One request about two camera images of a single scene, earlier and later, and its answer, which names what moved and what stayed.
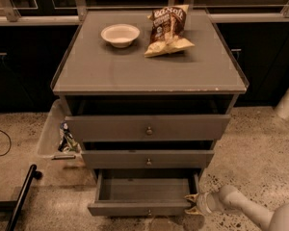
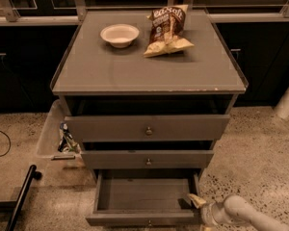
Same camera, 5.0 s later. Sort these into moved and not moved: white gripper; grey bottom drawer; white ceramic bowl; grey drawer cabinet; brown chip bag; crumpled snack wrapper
Moved: white gripper; grey bottom drawer
Not moved: grey drawer cabinet; brown chip bag; crumpled snack wrapper; white ceramic bowl
